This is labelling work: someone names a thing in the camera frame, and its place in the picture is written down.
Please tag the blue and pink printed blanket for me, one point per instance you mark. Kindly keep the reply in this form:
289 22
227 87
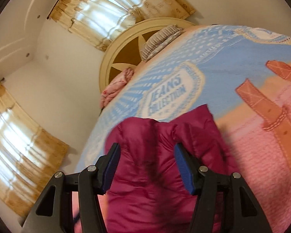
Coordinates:
232 65

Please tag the beige floral window curtain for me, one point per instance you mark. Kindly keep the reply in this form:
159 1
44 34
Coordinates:
14 150
99 17

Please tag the pink floral folded quilt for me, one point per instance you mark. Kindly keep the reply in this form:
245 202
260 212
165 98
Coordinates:
116 85

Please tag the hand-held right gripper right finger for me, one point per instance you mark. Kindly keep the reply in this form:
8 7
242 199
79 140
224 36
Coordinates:
183 165

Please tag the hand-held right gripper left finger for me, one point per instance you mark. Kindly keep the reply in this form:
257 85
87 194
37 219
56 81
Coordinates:
110 165

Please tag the magenta puffer jacket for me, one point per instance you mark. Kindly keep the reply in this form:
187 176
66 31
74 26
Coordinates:
140 174

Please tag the cream round bed headboard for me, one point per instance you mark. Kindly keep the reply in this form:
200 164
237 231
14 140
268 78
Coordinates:
111 60

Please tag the striped pillow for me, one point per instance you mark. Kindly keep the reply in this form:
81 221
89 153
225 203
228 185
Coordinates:
157 41

